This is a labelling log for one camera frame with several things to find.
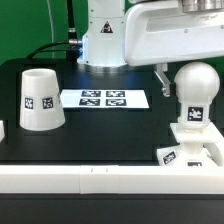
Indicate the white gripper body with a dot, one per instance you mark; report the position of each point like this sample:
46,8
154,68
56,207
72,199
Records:
163,31

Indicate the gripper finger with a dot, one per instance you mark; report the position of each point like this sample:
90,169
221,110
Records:
168,87

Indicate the white lamp bulb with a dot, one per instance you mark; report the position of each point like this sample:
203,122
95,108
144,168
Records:
197,84

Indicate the white lamp base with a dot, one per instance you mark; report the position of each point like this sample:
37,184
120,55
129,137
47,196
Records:
195,148

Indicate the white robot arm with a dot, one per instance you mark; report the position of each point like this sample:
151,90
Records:
103,43

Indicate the white lamp shade cone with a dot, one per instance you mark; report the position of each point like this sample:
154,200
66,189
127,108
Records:
41,108

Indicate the white marker sheet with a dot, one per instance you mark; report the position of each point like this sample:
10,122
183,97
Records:
134,99

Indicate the white left wall block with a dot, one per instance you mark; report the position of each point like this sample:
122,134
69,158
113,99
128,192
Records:
2,133

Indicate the white front wall bar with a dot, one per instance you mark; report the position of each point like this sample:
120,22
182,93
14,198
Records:
110,179

